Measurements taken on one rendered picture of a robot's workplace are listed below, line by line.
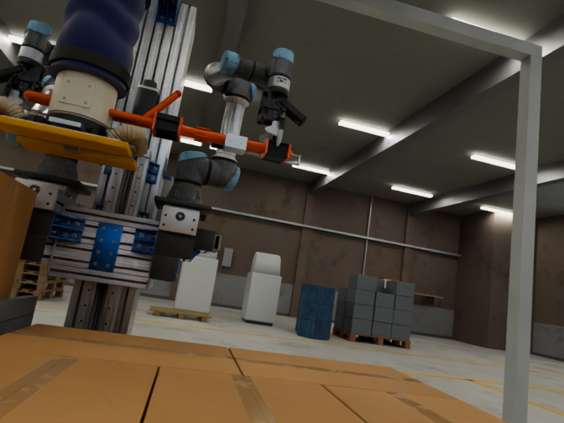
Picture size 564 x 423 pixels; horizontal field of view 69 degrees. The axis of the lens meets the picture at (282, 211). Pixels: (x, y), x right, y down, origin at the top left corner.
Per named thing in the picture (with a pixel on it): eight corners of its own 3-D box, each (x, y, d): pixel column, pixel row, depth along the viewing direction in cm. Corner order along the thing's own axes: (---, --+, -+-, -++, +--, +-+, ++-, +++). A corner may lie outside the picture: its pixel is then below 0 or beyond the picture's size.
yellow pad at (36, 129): (-14, 119, 103) (-9, 101, 104) (2, 132, 113) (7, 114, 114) (127, 148, 111) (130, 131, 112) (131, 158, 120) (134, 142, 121)
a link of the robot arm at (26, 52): (17, 44, 142) (25, 54, 149) (13, 55, 141) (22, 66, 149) (40, 49, 143) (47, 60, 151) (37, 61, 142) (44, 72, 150)
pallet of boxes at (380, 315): (349, 341, 751) (357, 274, 773) (331, 334, 834) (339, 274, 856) (409, 349, 779) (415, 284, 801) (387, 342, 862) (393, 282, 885)
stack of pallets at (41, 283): (41, 301, 631) (54, 246, 646) (-17, 293, 617) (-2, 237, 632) (65, 297, 745) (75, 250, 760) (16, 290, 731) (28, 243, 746)
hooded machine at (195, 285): (208, 316, 795) (222, 235, 824) (173, 312, 780) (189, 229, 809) (205, 312, 871) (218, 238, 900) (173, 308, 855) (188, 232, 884)
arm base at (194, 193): (165, 204, 177) (169, 182, 179) (200, 211, 181) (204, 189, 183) (164, 198, 163) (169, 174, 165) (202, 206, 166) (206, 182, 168)
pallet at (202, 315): (208, 318, 765) (209, 313, 767) (211, 323, 694) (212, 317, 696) (149, 310, 743) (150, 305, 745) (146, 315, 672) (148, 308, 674)
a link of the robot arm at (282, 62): (287, 61, 149) (299, 51, 142) (283, 89, 147) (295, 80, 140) (268, 54, 146) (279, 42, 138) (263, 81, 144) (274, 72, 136)
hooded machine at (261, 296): (237, 318, 856) (249, 252, 882) (267, 322, 871) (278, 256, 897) (244, 322, 788) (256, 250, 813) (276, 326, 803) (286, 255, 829)
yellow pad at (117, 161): (14, 141, 121) (18, 125, 122) (26, 149, 131) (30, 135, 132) (133, 164, 129) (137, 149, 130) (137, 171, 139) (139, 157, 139)
